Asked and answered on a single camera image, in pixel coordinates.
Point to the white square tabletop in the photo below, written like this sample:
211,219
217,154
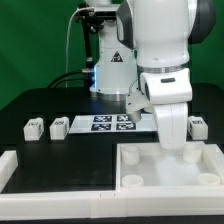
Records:
147,165

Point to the white sheet with tags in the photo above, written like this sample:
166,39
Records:
111,123

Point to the white U-shaped obstacle fence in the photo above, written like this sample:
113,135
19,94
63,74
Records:
119,202

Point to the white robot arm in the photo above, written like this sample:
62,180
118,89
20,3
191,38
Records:
143,59

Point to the black camera on stand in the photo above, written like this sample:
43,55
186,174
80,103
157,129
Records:
91,24

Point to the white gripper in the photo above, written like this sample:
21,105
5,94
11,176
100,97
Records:
171,121

